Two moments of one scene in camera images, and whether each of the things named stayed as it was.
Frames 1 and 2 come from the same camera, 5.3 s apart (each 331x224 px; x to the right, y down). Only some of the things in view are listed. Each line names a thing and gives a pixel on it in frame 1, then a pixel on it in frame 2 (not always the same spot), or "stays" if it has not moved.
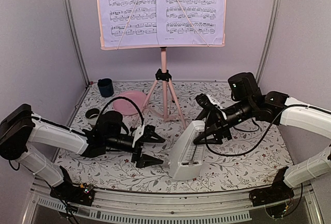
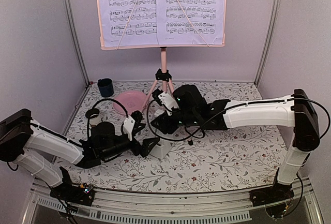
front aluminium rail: (112, 206) stays
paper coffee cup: (91, 115) stays
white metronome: (186, 161) -> (162, 149)
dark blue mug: (106, 87) stays
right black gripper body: (218, 118) -> (187, 119)
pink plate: (125, 106) stays
